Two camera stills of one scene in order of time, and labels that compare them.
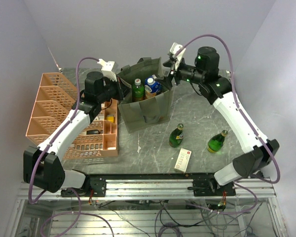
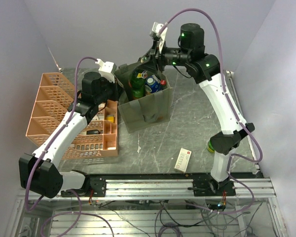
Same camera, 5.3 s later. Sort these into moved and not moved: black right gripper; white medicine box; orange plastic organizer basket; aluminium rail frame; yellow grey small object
Moved: black right gripper
Not moved: aluminium rail frame; orange plastic organizer basket; yellow grey small object; white medicine box
